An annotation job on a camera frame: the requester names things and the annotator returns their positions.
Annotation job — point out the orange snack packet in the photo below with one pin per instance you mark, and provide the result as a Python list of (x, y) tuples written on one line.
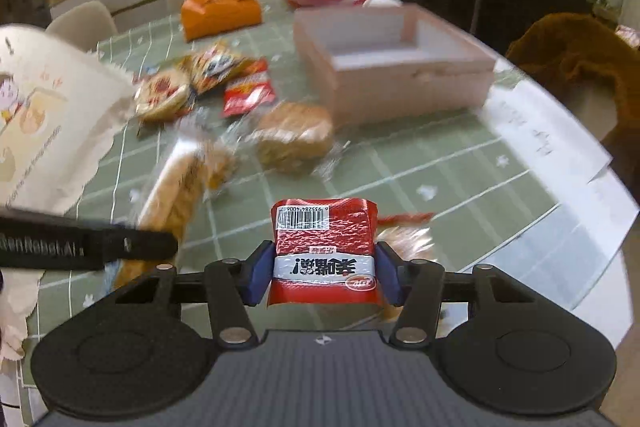
[(215, 64)]

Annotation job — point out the bread in clear wrap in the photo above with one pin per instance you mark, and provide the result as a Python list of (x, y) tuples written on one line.
[(292, 134)]

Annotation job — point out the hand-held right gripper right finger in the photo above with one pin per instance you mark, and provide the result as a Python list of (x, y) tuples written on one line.
[(390, 274)]

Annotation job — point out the long bread stick packet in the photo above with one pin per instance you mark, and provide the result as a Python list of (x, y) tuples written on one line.
[(175, 197)]

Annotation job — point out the small red snack packet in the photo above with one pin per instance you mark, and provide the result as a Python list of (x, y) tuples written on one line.
[(247, 92)]

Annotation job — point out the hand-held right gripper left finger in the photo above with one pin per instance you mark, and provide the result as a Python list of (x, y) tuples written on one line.
[(256, 274)]

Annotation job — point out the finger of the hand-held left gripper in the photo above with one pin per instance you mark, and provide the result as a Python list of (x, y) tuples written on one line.
[(142, 244)]

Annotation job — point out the red snack packet white band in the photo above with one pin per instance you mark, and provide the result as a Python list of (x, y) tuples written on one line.
[(322, 247)]

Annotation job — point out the pink cardboard box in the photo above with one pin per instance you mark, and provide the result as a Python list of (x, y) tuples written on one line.
[(400, 92)]

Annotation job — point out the brown plush cushion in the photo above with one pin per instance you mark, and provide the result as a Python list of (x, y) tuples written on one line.
[(575, 57)]

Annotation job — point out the round red cracker packet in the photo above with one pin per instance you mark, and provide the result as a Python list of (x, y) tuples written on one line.
[(162, 94)]

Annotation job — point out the orange tissue box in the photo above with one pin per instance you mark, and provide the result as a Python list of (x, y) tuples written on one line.
[(220, 14)]

